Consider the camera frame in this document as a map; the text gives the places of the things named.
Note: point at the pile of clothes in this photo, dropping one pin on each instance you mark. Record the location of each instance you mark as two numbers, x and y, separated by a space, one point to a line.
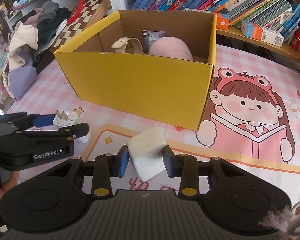
31 36

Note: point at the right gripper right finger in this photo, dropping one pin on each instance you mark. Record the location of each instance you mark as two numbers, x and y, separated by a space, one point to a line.
185 167

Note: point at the row of leaning books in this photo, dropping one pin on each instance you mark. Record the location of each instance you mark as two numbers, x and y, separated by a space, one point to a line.
282 16

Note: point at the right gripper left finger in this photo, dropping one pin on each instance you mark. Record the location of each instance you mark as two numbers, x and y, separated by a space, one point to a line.
107 166

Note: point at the pink plush pig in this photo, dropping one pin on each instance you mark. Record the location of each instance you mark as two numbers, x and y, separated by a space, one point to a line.
171 47

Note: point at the red tassel ornament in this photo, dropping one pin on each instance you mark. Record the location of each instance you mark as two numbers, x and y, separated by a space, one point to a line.
76 13

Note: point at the wooden chess board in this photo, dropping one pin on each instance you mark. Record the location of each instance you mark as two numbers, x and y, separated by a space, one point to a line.
92 12

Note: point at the cream eraser block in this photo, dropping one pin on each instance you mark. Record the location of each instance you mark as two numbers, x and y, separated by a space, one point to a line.
145 152

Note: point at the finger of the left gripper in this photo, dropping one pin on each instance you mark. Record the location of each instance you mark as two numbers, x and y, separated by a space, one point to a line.
72 132
24 121

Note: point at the person's left hand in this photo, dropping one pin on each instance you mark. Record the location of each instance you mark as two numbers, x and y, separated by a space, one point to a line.
10 181

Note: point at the yellow cardboard box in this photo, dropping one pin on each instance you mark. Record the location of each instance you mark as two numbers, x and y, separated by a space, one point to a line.
173 91

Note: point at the cream watch with strap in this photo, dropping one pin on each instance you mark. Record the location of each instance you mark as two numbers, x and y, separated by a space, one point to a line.
128 45

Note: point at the pink checkered table mat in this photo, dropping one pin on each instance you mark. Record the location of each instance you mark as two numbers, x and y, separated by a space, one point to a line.
253 121

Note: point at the grey toy truck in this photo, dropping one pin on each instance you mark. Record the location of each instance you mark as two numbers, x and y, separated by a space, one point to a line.
149 37

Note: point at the white plug adapter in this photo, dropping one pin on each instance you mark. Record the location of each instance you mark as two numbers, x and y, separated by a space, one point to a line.
66 118

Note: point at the orange white medicine box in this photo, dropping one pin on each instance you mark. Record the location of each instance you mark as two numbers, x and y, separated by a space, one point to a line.
260 33

